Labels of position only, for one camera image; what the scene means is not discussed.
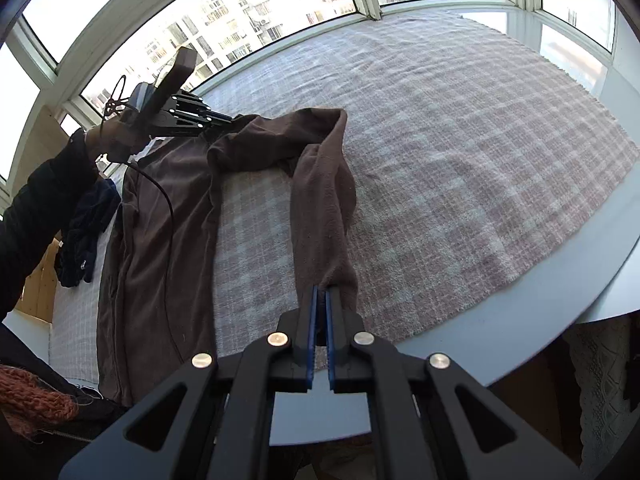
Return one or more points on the orange knit scarf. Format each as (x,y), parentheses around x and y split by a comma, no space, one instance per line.
(30,400)

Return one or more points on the person's left forearm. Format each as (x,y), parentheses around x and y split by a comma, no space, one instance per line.
(35,210)

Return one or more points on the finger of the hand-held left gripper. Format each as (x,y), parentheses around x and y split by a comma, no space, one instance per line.
(185,129)
(200,109)

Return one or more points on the apartment buildings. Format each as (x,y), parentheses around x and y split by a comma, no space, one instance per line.
(235,25)

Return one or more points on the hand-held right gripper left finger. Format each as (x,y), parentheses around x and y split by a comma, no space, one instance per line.
(314,320)

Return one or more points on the white window frame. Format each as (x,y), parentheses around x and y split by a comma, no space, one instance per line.
(75,45)

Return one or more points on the dark blue garment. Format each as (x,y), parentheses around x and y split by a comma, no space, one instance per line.
(82,230)

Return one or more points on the white lace cloth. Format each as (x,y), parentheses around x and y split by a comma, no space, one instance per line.
(600,390)

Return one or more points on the person's left hand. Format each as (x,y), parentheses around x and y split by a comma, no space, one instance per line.
(112,140)

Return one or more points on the brown fleece top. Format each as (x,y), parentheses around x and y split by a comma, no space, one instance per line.
(160,260)

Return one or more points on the plaid blanket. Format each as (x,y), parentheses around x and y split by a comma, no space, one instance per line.
(450,160)

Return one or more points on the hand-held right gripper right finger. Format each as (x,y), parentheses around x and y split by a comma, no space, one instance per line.
(330,330)

